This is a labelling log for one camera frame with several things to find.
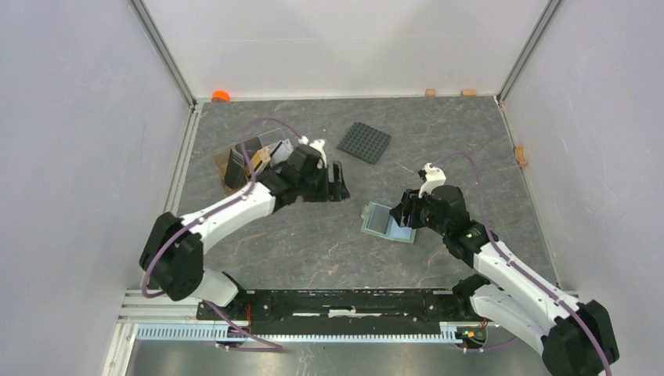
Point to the flat wooden block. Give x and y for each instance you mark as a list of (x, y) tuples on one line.
[(469, 92)]

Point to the curved wooden block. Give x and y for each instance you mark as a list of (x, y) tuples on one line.
[(520, 156)]

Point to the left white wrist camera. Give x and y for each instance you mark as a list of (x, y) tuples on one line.
[(318, 145)]

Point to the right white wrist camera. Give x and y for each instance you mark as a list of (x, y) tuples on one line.
[(432, 177)]

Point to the aluminium frame post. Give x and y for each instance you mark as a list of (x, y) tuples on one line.
[(539, 30), (157, 40)]

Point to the dark grey lego baseplate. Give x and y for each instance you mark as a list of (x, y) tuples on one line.
[(364, 142)]

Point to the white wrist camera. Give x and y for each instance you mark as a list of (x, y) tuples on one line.
[(318, 145), (432, 177)]

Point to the right aluminium frame post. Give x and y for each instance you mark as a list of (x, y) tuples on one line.
[(539, 30)]

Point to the green card holder wallet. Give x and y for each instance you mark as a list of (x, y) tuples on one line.
[(395, 233)]

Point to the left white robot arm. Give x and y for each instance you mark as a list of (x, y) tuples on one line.
[(173, 257)]

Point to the left aluminium frame post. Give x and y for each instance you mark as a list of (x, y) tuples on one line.
[(157, 40)]

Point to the gold credit card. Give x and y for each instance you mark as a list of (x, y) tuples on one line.
[(259, 161)]

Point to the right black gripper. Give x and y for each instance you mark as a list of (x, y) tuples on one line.
[(410, 203)]

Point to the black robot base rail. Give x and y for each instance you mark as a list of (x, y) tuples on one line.
[(350, 311)]

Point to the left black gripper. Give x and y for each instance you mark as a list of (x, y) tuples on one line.
[(322, 194)]

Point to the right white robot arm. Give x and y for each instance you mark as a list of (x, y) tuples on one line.
[(571, 337)]

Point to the orange round cap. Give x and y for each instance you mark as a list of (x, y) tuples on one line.
[(220, 96)]

